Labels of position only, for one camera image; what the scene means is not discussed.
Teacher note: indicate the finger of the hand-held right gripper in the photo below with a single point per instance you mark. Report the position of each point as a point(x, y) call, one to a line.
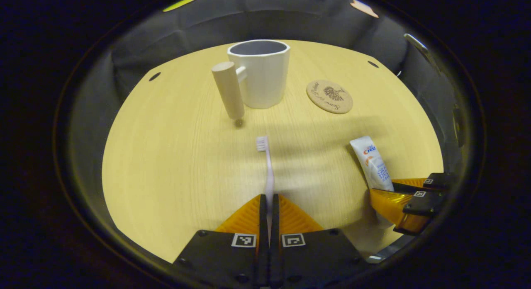
point(423, 206)
point(439, 181)

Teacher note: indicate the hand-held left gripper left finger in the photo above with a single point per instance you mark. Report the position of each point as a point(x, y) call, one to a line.
point(263, 222)

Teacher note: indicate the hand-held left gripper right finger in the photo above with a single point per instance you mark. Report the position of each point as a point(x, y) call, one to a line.
point(276, 222)

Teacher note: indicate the pale pink toothbrush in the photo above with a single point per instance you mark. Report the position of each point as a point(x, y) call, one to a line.
point(269, 173)

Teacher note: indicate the white toothpaste tube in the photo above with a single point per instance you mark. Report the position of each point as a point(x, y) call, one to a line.
point(375, 164)

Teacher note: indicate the round cork coaster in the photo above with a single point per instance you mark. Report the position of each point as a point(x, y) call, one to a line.
point(330, 97)

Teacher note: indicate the black backdrop cloth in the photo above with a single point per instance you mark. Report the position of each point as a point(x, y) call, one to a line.
point(166, 32)

